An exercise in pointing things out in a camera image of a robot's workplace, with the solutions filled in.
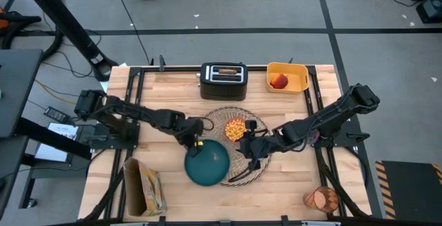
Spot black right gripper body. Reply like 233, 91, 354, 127
247, 129, 277, 161

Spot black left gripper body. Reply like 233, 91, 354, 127
177, 117, 204, 148

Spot teal plate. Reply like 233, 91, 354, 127
184, 139, 231, 187

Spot patterned bowl red inside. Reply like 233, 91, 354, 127
224, 117, 248, 143

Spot red yellow apple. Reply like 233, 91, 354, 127
269, 73, 289, 90

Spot yellow cereal puffs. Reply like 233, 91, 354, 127
226, 118, 247, 141

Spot round woven placemat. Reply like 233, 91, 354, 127
202, 106, 272, 188

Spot black toaster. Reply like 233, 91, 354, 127
196, 62, 249, 102

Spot clear glass tumbler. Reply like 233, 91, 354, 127
308, 129, 323, 147

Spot yellow plastic bin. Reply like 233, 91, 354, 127
265, 62, 310, 95

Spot amber patterned cup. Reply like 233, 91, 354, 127
302, 185, 340, 214

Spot black power brick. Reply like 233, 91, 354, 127
44, 106, 71, 124

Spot white paper sheet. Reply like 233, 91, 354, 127
34, 122, 79, 163

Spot black hazard striped mat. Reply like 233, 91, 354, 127
375, 160, 442, 222

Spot black desk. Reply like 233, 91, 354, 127
0, 48, 44, 139

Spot black orange vacuum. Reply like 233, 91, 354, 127
0, 6, 43, 50

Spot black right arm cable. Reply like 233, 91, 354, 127
227, 156, 262, 182

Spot black rig frame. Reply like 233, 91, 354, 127
79, 57, 373, 226

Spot long black floor cable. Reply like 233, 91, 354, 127
110, 0, 153, 66

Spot yellow floor cable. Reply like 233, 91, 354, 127
34, 79, 77, 105

